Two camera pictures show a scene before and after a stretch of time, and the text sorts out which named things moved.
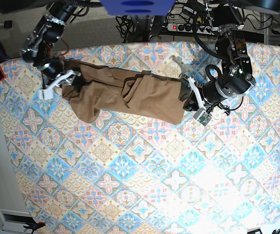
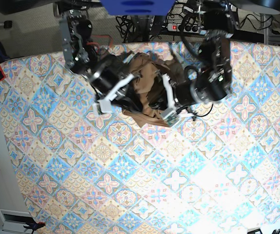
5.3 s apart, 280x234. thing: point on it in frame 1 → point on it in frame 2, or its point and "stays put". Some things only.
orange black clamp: x=34 y=226 stays put
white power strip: x=189 y=28 stays put
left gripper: x=61 y=80 → x=123 y=97
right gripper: x=208 y=107 → x=162 y=103
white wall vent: x=14 y=221 stays put
